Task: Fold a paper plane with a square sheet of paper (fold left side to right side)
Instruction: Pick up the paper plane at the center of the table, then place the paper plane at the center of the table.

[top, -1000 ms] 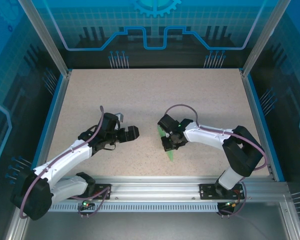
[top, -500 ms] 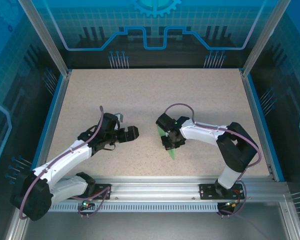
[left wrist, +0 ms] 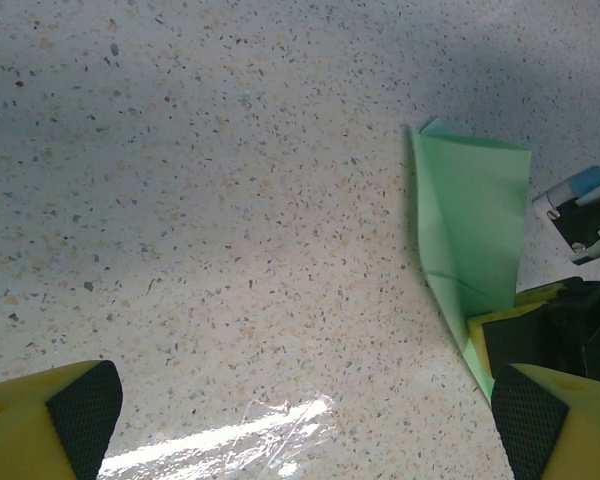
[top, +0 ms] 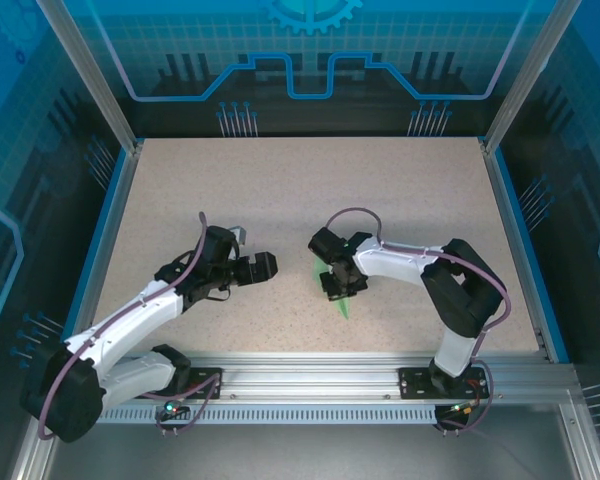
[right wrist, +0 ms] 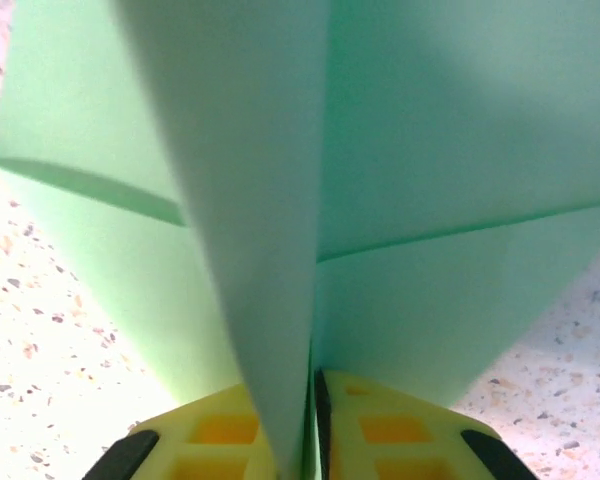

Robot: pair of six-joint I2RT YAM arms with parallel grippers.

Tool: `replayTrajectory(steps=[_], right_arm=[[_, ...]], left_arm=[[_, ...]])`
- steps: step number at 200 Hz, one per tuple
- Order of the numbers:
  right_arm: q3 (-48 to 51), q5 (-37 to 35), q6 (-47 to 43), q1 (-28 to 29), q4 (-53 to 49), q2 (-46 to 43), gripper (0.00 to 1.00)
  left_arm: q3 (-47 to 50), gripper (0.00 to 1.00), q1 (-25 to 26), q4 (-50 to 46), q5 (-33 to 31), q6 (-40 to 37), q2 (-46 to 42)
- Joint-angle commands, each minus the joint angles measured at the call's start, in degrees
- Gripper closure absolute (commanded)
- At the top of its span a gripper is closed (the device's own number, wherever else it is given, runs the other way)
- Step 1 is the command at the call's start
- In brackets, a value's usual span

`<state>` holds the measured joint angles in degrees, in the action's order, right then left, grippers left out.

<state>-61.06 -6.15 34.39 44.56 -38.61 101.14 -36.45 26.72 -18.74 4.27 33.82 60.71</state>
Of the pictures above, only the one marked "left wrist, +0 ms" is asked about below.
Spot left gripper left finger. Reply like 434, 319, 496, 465
0, 359, 124, 480

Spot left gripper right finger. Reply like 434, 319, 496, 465
489, 362, 600, 480

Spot green paper sheet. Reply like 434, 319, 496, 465
407, 117, 534, 404

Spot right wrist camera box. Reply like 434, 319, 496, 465
531, 164, 600, 266

